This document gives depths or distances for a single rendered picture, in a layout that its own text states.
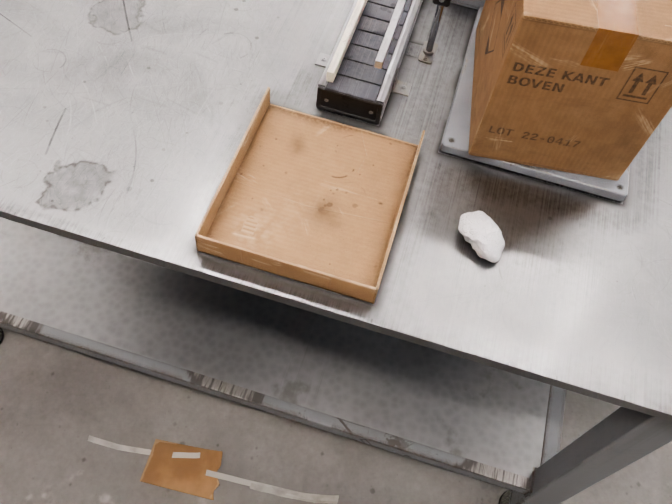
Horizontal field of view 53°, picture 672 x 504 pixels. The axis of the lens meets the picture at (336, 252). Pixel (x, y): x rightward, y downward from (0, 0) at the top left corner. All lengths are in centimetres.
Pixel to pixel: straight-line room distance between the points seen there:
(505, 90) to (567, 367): 39
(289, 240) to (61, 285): 84
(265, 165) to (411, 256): 27
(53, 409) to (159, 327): 37
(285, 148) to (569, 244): 46
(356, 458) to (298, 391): 28
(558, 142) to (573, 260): 18
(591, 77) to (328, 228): 41
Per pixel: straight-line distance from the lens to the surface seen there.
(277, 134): 109
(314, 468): 170
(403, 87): 119
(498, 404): 159
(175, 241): 98
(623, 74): 99
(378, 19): 124
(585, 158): 110
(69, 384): 183
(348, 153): 107
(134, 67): 121
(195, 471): 170
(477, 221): 100
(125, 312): 163
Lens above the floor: 165
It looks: 58 degrees down
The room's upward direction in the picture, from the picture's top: 9 degrees clockwise
